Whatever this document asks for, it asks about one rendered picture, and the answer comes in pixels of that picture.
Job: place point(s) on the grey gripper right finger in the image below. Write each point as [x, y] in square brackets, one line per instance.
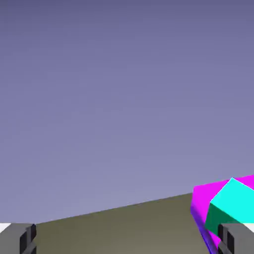
[238, 240]

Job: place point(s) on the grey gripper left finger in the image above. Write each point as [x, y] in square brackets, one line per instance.
[13, 240]

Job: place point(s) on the small cyan cube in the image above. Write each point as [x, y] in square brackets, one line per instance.
[232, 202]

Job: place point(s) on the large magenta box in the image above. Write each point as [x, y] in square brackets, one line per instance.
[201, 198]

